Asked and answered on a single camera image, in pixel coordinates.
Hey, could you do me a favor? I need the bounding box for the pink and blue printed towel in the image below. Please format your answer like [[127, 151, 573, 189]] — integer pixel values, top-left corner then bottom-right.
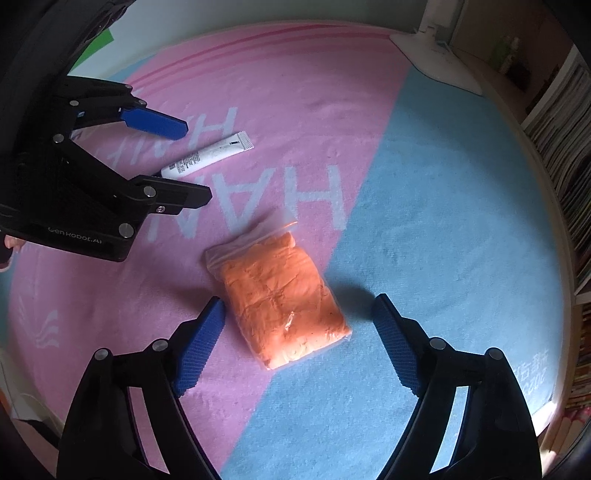
[[0, 23, 570, 480]]

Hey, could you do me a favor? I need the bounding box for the person's left hand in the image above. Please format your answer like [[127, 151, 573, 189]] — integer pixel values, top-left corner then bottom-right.
[[0, 233, 27, 271]]

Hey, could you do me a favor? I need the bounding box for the wooden bookshelf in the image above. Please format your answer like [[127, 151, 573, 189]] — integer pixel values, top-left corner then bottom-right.
[[452, 0, 591, 444]]

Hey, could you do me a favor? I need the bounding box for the green sheet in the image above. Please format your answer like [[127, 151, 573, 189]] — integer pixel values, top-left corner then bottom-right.
[[69, 28, 114, 77]]

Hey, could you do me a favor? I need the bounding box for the row of thin magazines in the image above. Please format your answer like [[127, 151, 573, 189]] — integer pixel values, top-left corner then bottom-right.
[[522, 60, 591, 296]]

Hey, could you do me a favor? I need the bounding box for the row of colourful books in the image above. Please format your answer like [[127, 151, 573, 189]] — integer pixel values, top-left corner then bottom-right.
[[554, 401, 591, 446]]

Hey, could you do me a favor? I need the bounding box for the white stand base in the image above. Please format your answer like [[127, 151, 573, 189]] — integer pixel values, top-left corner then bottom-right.
[[390, 0, 485, 96]]

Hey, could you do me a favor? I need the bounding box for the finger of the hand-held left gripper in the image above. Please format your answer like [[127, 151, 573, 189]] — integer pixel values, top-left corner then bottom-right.
[[50, 76, 189, 141], [58, 134, 214, 234]]

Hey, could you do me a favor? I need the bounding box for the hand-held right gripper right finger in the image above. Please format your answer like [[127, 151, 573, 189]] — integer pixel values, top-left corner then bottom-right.
[[370, 294, 542, 480]]

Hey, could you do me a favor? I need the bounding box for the white squeeze tube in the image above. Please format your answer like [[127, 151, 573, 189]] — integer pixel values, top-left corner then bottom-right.
[[161, 132, 254, 179]]

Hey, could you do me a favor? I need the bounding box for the orange plastic bag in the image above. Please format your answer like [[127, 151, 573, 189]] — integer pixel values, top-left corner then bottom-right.
[[204, 220, 352, 370]]

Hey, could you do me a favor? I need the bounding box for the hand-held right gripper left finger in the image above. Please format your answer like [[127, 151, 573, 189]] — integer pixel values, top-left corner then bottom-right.
[[55, 295, 228, 480]]

